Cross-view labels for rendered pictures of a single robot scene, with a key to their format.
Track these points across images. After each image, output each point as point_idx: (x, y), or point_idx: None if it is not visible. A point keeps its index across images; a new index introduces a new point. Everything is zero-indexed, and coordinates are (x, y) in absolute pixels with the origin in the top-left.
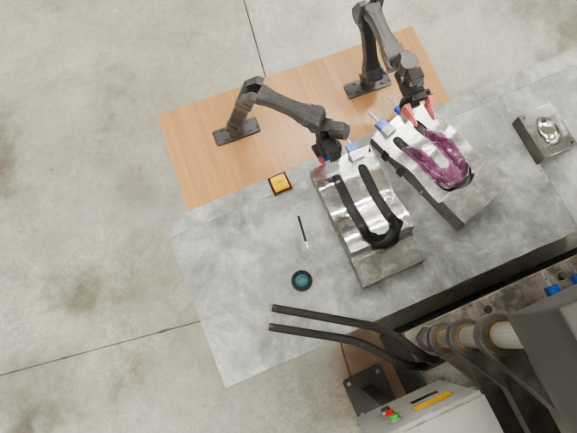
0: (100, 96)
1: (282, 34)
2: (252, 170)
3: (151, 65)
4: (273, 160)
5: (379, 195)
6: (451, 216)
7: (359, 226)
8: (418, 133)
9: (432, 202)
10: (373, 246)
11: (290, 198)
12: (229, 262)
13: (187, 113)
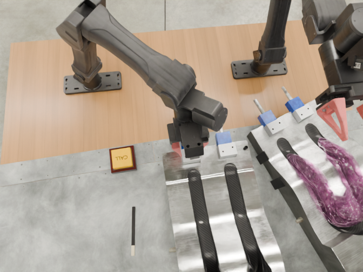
0: (22, 31)
1: (189, 19)
2: (95, 133)
3: None
4: (125, 127)
5: (245, 212)
6: (336, 269)
7: (206, 255)
8: (310, 141)
9: (311, 236)
10: None
11: (131, 180)
12: (25, 247)
13: (45, 49)
